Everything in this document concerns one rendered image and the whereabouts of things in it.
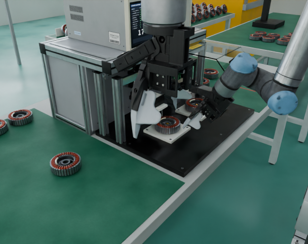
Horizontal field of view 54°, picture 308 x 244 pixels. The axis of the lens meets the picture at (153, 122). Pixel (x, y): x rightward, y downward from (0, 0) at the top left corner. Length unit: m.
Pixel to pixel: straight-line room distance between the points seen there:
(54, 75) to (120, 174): 0.57
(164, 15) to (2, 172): 0.93
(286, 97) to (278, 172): 1.61
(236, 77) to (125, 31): 0.46
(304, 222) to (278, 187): 1.59
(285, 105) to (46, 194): 0.81
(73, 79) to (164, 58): 0.83
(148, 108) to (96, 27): 0.82
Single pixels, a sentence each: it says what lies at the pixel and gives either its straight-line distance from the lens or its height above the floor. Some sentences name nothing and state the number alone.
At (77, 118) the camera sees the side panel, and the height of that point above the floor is 0.80.
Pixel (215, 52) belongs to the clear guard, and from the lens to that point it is 1.42.
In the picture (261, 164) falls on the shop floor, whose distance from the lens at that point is 2.55.
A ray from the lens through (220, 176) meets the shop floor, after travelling 2.34.
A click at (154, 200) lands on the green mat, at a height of 0.75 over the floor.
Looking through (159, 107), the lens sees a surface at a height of 0.88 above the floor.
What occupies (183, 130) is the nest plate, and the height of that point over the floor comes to 0.78.
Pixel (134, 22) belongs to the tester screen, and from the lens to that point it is 1.21.
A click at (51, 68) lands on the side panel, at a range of 1.44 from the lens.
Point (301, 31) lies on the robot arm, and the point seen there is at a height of 1.28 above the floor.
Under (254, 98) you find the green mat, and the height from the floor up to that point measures 0.75.
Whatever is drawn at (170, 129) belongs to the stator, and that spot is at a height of 0.81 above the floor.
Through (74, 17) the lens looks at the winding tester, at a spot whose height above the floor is 1.21.
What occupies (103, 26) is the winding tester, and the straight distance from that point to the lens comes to 1.29.
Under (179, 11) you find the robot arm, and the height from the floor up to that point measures 1.38.
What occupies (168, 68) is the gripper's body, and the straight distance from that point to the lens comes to 0.51.
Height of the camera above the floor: 1.46
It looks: 29 degrees down
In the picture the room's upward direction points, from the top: straight up
